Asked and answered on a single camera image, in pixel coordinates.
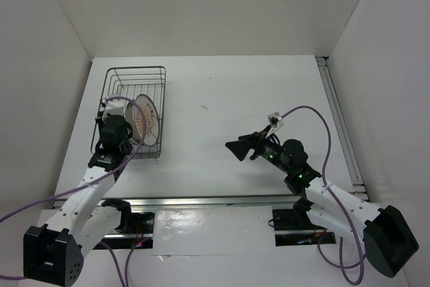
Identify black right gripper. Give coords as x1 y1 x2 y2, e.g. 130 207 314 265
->
226 124 292 173

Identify orange sunburst plate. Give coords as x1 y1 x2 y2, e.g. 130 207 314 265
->
132 94 160 147

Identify green red ring plate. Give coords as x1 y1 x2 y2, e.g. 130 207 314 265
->
124 100 134 125

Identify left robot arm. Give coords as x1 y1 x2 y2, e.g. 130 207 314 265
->
24 115 133 286

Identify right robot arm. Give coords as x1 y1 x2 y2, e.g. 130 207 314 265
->
225 132 419 278

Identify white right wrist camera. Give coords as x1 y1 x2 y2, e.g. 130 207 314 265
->
267 112 284 136

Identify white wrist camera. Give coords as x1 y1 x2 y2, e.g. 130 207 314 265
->
100 93 126 121
267 112 284 136

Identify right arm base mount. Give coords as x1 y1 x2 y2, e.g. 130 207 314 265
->
267 206 336 247

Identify metal wire dish rack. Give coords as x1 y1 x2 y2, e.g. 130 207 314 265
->
100 66 166 159

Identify aluminium frame rail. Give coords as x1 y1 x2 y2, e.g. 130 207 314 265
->
315 56 366 195

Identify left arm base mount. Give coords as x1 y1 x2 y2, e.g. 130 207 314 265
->
85 198 155 249

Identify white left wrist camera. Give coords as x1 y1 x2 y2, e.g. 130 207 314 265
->
100 93 126 121

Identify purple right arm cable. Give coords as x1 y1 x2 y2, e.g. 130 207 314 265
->
282 105 367 284

